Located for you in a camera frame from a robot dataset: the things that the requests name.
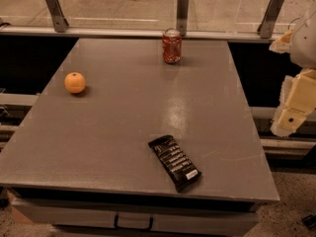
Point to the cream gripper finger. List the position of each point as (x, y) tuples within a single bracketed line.
[(297, 100), (282, 44)]

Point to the orange fruit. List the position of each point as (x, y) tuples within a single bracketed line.
[(75, 83)]

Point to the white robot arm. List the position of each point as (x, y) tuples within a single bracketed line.
[(303, 41)]

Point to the black rxbar chocolate wrapper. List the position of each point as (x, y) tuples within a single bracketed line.
[(175, 161)]

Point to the red soda can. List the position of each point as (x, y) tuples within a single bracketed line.
[(172, 44)]

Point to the grey drawer front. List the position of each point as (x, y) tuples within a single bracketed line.
[(94, 219)]

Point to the right metal bracket post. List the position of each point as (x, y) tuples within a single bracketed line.
[(267, 25)]

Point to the metal bracket post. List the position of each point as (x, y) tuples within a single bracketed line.
[(267, 25), (182, 16), (59, 22)]

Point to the middle metal bracket post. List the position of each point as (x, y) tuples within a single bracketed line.
[(182, 16)]

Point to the black drawer handle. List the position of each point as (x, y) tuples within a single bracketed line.
[(133, 222)]

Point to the left metal bracket post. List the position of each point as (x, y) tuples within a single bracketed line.
[(59, 22)]

